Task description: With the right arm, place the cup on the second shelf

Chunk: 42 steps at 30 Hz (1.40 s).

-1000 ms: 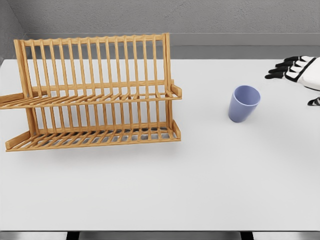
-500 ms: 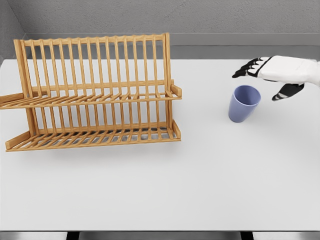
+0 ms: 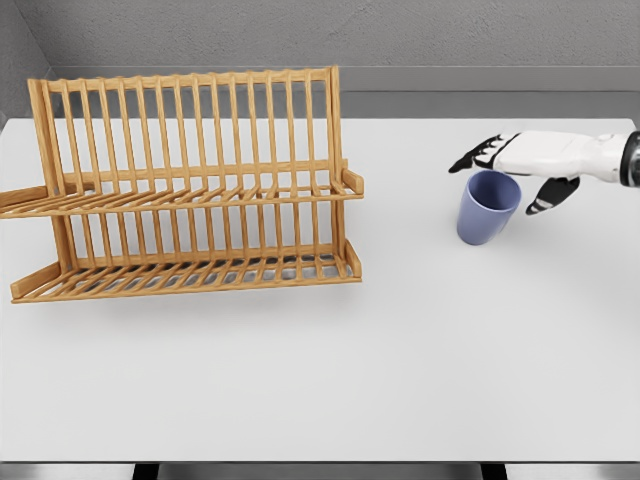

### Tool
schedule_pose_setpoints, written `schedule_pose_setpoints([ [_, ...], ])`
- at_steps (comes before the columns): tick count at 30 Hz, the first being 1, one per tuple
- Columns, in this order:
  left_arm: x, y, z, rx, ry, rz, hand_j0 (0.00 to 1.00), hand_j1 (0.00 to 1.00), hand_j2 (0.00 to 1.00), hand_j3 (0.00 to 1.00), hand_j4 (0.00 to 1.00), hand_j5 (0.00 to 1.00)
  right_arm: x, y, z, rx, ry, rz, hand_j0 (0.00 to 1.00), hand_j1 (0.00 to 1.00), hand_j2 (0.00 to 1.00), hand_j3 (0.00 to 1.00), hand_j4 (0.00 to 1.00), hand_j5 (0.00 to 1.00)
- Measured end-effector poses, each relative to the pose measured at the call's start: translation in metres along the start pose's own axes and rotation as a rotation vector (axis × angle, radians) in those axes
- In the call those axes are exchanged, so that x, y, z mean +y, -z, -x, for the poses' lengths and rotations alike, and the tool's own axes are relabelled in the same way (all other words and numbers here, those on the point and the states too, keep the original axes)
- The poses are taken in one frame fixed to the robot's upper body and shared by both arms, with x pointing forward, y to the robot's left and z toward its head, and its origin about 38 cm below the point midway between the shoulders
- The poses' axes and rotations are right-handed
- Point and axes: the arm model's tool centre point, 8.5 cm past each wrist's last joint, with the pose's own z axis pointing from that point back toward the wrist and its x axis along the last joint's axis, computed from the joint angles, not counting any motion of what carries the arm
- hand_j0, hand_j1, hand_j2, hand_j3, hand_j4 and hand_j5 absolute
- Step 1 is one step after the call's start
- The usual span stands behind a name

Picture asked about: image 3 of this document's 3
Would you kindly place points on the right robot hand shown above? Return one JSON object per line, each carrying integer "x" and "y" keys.
{"x": 535, "y": 156}

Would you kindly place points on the blue cup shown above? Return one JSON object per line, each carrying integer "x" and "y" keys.
{"x": 484, "y": 210}

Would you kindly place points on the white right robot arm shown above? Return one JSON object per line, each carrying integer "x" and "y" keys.
{"x": 612, "y": 157}

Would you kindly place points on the wooden two-tier dish rack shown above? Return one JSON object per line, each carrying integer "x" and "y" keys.
{"x": 190, "y": 185}

